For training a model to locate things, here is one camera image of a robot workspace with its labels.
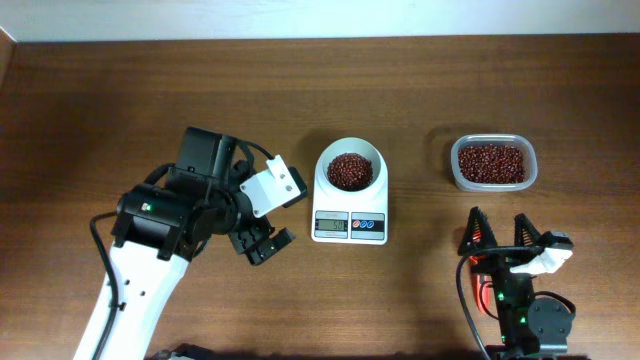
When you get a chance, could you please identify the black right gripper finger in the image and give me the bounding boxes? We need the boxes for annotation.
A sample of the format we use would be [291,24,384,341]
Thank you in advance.
[514,213,541,247]
[458,207,498,255]

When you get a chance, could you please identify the orange measuring scoop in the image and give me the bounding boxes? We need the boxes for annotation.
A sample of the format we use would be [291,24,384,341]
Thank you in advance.
[472,225,492,317]

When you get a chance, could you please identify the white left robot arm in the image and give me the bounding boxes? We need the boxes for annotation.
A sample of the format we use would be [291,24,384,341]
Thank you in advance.
[75,127,307,359]

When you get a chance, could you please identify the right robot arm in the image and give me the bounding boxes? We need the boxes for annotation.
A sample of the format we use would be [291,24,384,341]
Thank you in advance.
[455,207,577,359]

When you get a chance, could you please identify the white digital kitchen scale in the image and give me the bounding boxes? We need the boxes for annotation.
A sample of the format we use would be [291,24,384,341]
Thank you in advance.
[311,165,389,245]

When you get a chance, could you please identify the clear plastic bean container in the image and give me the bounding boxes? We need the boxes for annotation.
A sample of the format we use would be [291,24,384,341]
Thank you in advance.
[450,134,538,192]

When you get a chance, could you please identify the red adzuki beans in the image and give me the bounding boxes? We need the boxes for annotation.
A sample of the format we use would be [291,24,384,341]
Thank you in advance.
[457,144,525,185]

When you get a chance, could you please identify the red beans in bowl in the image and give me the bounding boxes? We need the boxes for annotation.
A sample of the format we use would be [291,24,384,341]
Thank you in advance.
[327,153,373,192]

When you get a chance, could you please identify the white bowl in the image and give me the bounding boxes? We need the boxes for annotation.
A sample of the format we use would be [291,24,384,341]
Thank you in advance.
[315,137,387,196]

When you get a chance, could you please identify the black right camera cable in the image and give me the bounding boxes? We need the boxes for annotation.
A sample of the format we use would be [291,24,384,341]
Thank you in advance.
[454,245,544,360]

